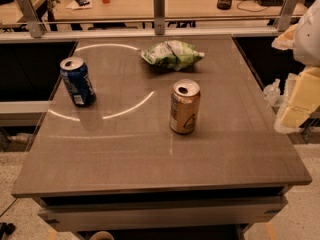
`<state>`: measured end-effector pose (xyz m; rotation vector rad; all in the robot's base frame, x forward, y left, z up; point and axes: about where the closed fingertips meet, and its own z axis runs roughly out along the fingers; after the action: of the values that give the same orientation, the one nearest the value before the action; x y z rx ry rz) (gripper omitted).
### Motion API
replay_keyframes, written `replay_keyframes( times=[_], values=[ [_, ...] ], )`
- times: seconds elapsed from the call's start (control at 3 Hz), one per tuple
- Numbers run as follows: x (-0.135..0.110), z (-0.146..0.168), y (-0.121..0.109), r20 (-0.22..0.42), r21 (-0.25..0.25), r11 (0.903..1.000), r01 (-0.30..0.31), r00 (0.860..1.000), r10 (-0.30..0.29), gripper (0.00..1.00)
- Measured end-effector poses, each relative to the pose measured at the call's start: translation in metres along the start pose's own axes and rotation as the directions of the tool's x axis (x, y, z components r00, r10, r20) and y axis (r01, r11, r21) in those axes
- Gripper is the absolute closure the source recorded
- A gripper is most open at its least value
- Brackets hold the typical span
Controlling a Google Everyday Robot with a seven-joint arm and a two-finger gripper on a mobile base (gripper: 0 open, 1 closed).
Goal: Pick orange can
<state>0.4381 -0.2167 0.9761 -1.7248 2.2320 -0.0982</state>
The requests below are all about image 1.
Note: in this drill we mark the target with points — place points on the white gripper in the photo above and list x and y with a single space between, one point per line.
308 37

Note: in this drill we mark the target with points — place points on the orange soda can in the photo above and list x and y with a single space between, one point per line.
185 100

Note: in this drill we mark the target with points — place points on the blue soda can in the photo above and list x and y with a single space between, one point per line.
74 73

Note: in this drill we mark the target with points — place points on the clear plastic bottle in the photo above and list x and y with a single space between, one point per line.
272 92

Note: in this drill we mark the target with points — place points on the black mesh pen cup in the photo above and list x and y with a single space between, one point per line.
224 4

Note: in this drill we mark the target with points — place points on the green chip bag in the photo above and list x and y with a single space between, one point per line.
173 54

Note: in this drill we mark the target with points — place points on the background wooden desk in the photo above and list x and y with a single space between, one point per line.
142 10

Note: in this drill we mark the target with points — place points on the right metal rail bracket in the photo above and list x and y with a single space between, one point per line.
283 22

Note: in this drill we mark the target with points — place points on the metal rail bracket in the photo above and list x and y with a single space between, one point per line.
283 22
35 26
159 16

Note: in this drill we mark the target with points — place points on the middle metal rail bracket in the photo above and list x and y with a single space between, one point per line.
159 16

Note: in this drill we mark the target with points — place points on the left metal rail bracket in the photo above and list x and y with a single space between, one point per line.
35 26

